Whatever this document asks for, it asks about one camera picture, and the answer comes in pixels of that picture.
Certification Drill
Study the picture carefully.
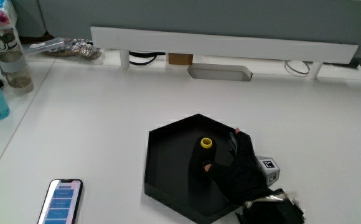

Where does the person's right hand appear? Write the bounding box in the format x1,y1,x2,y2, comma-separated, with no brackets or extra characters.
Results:
202,128,281,207

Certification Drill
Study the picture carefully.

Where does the black sewing thread spool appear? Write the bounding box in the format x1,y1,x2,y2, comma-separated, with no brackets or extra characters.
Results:
189,135,216,179

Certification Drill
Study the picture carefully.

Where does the black hexagonal plate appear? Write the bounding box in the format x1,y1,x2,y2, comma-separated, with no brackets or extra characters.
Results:
143,113,256,224

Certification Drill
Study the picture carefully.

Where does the white monitor riser shelf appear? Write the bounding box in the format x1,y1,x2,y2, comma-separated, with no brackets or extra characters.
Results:
90,26,359,80

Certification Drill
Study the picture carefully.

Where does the brown cardboard box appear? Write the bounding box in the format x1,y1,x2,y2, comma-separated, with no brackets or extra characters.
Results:
167,52,194,66

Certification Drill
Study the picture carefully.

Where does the black smartphone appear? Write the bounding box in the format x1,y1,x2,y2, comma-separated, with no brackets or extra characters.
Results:
37,179,84,224

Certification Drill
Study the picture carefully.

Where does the clear plastic bag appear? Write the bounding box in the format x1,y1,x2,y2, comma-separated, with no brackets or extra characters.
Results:
23,37,104,61

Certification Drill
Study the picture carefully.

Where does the clear water bottle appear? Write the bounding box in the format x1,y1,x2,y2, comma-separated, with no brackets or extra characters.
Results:
0,27,35,96

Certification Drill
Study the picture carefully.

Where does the grey coiled cable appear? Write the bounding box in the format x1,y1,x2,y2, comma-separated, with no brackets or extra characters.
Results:
284,59,311,77

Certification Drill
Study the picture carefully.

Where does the black cable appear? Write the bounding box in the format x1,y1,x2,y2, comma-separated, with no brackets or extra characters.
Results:
128,50,167,66

